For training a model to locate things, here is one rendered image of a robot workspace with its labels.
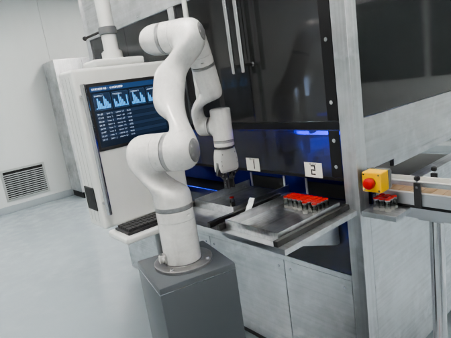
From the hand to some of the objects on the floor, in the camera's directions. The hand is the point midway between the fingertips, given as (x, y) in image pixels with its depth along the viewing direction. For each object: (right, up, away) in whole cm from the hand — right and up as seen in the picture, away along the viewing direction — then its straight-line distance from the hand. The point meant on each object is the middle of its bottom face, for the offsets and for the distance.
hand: (229, 183), depth 173 cm
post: (+60, -94, 0) cm, 111 cm away
